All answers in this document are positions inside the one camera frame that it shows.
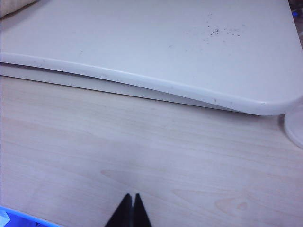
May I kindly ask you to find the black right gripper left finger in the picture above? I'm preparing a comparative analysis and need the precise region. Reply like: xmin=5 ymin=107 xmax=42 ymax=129
xmin=105 ymin=193 xmax=133 ymax=227

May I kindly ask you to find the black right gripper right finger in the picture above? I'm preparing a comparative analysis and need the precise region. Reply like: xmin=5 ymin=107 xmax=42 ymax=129
xmin=133 ymin=193 xmax=152 ymax=227

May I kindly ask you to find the cream cloth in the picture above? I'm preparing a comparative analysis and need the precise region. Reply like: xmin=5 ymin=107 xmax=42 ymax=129
xmin=0 ymin=0 xmax=41 ymax=20

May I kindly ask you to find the translucent round plastic base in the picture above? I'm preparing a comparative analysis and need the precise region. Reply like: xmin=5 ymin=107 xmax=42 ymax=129
xmin=283 ymin=96 xmax=303 ymax=150

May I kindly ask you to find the white desk riser platform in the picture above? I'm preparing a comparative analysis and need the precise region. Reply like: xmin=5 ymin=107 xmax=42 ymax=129
xmin=0 ymin=0 xmax=303 ymax=116

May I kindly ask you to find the blue robot base frame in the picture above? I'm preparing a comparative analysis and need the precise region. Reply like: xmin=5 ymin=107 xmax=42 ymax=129
xmin=0 ymin=205 xmax=63 ymax=227

